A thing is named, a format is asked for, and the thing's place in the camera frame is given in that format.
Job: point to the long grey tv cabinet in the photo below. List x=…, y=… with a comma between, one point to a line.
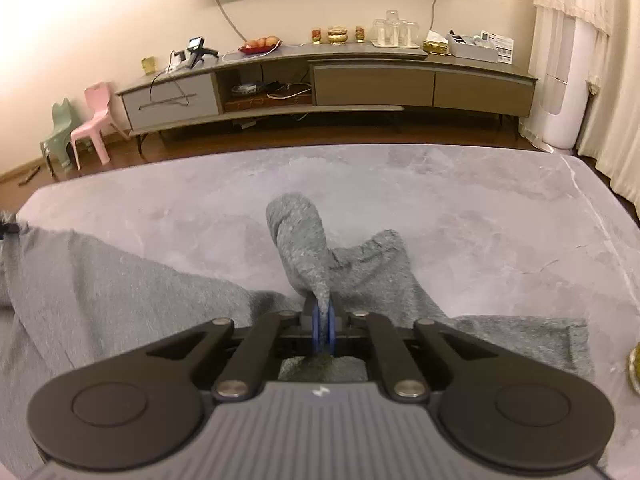
x=323, y=79

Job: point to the cream window curtain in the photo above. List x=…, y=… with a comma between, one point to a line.
x=610, y=129

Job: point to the white tower air conditioner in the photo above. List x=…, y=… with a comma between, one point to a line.
x=561, y=57

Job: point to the green plastic child chair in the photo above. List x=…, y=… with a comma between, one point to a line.
x=65, y=120

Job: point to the gold ornament set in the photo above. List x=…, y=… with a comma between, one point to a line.
x=337, y=35

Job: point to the pink plastic child chair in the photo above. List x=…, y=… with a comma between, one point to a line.
x=98, y=98

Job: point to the grey sweatpants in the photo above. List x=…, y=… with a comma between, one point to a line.
x=69, y=300

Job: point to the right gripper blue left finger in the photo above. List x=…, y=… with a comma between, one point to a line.
x=259, y=351

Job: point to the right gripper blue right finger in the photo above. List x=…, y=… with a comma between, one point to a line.
x=375, y=340

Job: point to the clear glasses on tray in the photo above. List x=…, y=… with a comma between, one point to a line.
x=394, y=32

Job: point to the spare handheld gripper device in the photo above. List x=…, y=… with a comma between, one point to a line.
x=198, y=51

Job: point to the white box of items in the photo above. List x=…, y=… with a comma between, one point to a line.
x=485, y=47

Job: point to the gold tissue box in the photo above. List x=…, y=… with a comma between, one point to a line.
x=435, y=44

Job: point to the red plate of fruit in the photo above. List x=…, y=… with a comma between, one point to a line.
x=262, y=45

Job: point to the glass jar yellow contents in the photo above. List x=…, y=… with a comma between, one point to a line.
x=633, y=369

